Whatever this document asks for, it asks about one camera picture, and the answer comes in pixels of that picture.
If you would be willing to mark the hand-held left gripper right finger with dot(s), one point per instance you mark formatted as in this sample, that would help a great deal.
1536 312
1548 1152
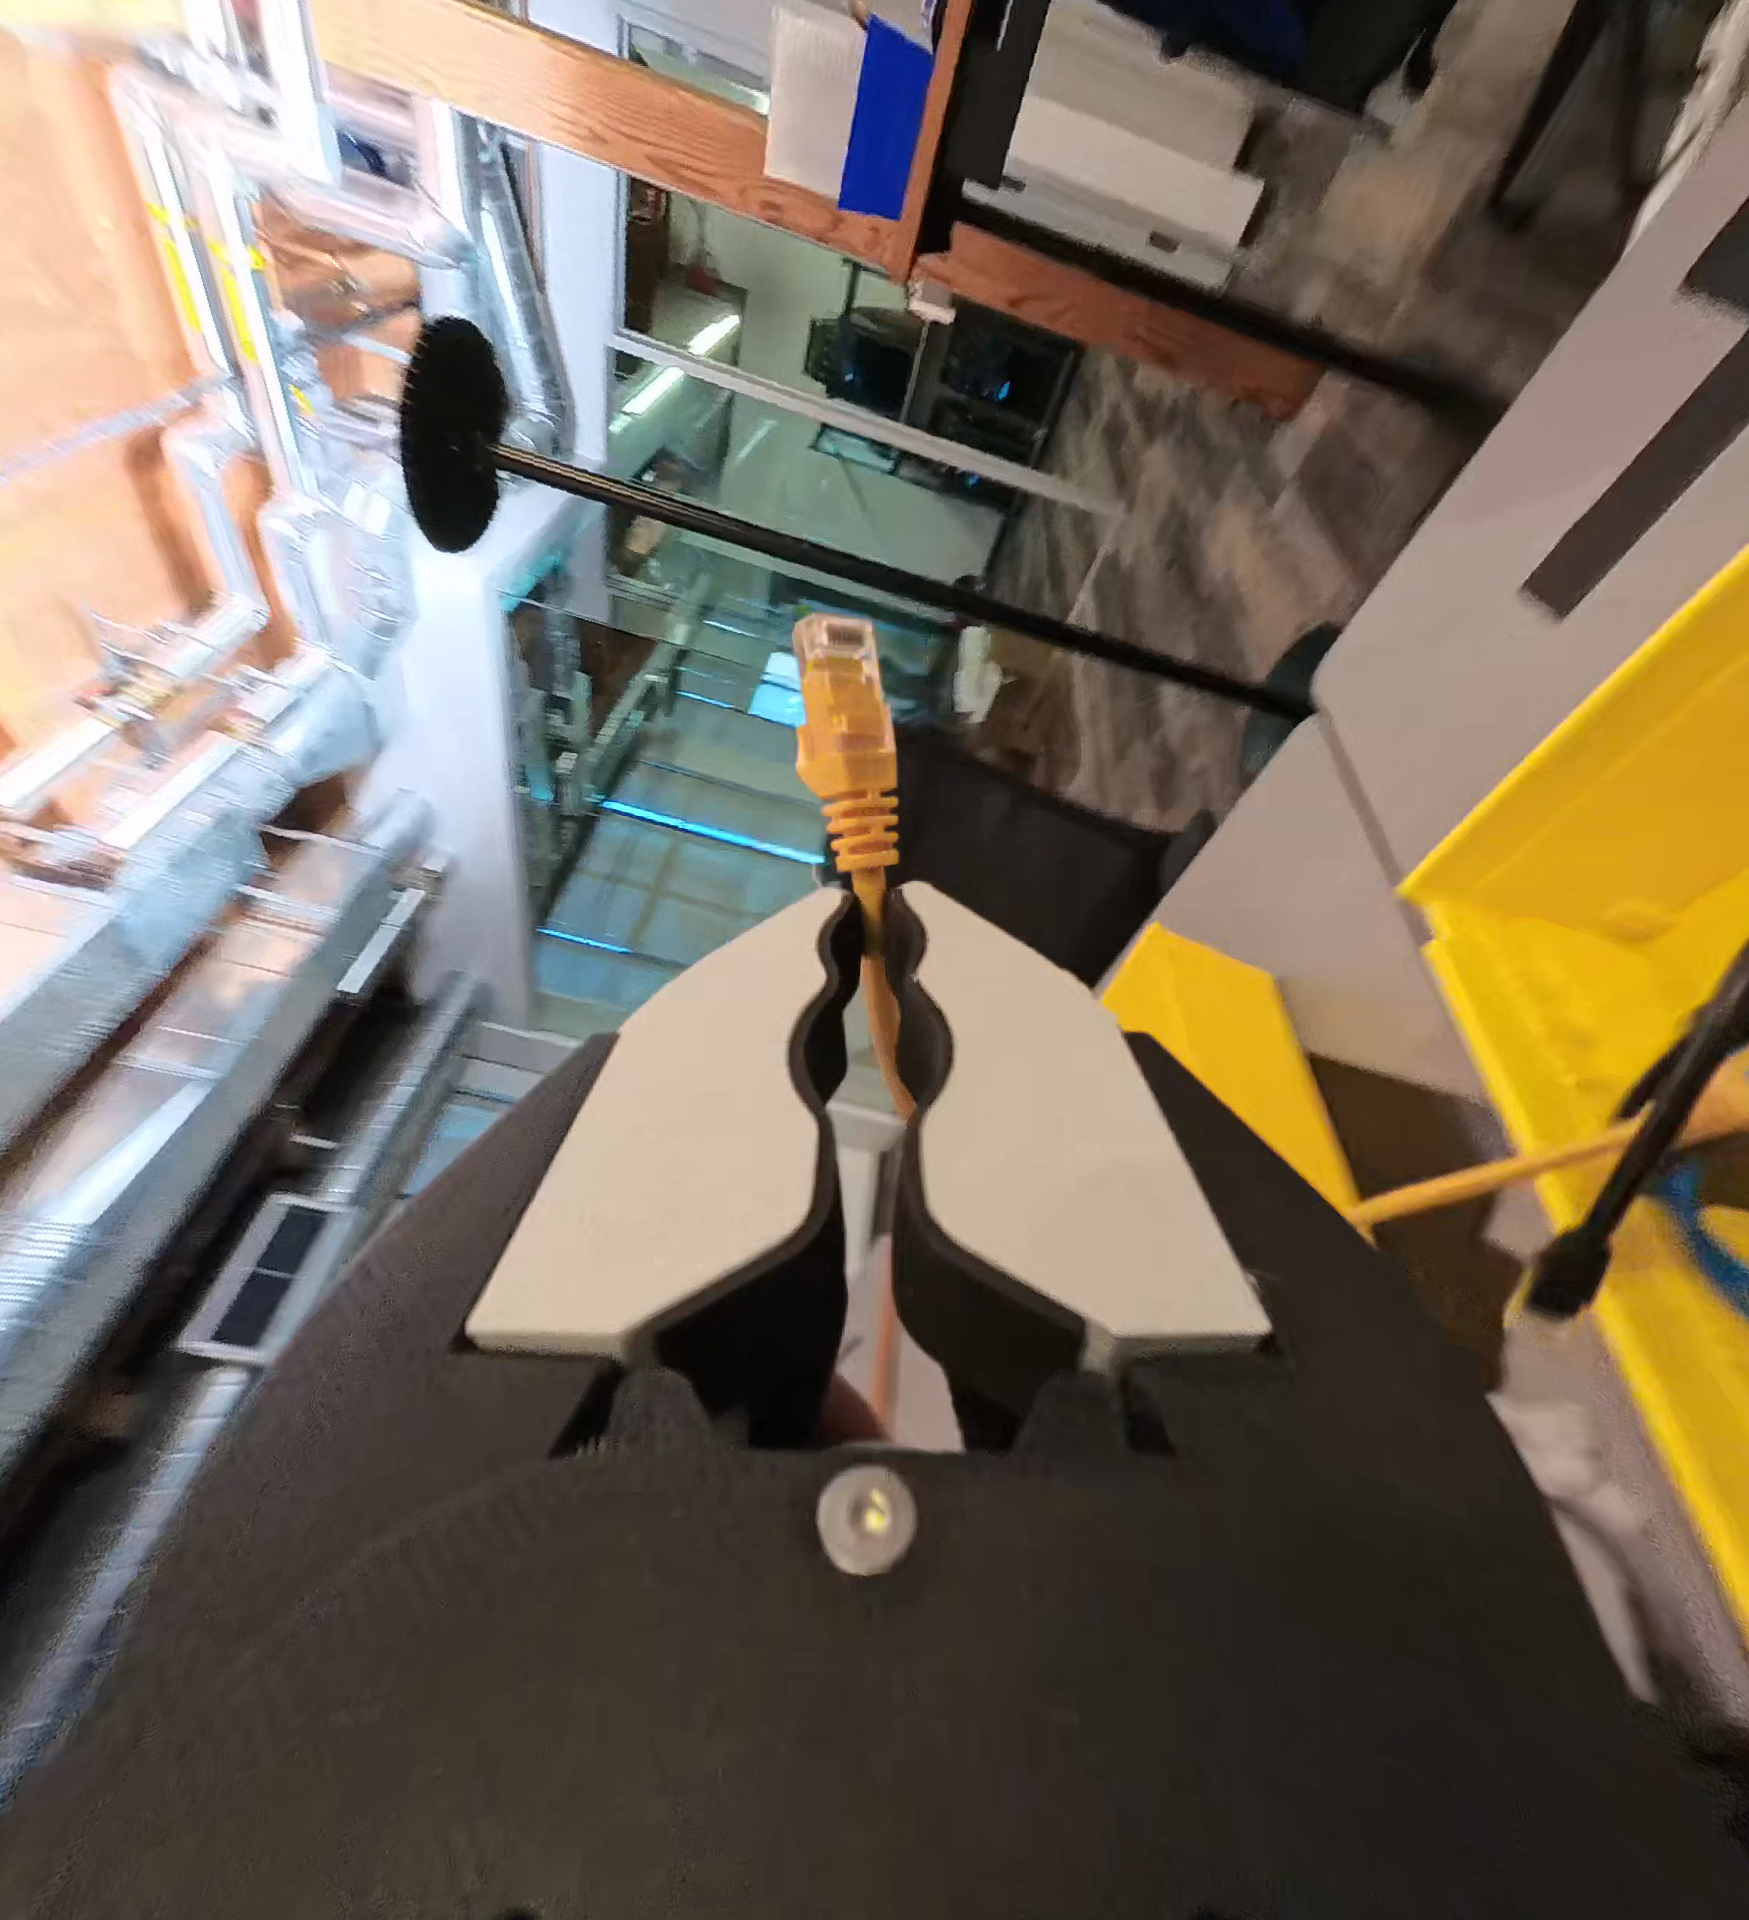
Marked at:
1085 1172

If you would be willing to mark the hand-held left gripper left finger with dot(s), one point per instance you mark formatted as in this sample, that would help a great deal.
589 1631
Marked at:
662 1172

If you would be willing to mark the yellow plastic bin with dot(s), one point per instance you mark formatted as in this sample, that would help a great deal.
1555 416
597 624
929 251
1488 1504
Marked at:
1639 841
1219 1036

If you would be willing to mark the black pole stand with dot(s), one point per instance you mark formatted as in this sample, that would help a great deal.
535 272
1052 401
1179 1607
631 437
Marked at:
452 435

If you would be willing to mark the white box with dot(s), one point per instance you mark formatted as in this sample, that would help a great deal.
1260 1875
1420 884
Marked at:
1115 180

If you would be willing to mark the wooden table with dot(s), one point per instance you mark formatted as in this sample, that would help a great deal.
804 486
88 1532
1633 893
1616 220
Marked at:
589 106

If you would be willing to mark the blue panel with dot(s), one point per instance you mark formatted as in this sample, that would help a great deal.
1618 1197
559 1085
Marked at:
887 120

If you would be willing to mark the white foam block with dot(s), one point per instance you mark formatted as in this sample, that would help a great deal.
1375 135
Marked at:
815 106

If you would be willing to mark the silver air duct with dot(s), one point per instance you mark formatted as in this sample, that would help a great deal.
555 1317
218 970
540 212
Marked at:
513 301

